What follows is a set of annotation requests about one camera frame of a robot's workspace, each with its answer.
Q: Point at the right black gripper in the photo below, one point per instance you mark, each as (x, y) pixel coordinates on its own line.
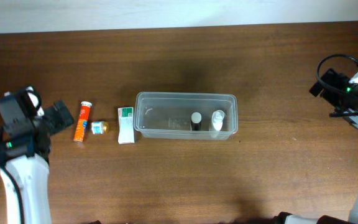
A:
(337, 80)

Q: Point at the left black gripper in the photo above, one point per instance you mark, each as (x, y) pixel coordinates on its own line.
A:
(53, 115)

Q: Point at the orange tablet tube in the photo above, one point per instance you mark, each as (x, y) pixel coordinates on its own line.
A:
(82, 121)

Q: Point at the small gold-capped jar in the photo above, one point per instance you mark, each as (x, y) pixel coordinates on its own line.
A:
(99, 127)

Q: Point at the white green medicine box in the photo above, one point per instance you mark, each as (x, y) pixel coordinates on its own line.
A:
(126, 129)

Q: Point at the white spray bottle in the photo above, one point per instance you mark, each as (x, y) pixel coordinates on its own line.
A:
(216, 124)

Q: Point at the clear plastic container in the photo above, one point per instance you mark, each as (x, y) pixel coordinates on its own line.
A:
(168, 115)

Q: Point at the dark bottle white cap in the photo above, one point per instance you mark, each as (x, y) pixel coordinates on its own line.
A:
(196, 121)

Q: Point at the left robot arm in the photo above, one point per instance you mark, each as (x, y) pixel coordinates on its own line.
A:
(24, 164)

